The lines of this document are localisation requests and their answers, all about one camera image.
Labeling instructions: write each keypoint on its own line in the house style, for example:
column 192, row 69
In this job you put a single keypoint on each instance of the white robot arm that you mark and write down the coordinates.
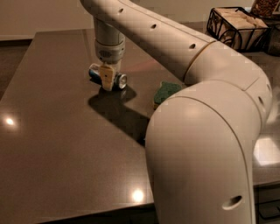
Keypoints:
column 199, row 142

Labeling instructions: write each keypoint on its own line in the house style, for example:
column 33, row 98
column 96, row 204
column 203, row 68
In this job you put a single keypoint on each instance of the black wire basket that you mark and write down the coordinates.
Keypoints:
column 235, row 27

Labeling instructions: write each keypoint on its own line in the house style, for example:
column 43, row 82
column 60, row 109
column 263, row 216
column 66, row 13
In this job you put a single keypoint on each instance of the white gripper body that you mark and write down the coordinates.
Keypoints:
column 110, row 53

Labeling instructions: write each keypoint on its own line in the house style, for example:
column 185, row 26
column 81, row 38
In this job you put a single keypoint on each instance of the drawer handle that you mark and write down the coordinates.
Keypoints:
column 269, row 210

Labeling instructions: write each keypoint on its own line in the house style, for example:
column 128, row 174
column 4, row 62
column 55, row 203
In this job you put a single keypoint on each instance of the jar of nuts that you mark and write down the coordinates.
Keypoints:
column 268, row 9

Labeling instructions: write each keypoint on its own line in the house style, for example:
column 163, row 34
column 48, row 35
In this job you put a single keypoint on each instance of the red bull can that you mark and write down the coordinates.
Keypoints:
column 120, row 80

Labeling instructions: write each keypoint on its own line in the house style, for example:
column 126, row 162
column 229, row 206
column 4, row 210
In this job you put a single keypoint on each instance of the green and yellow sponge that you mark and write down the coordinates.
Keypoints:
column 166, row 90

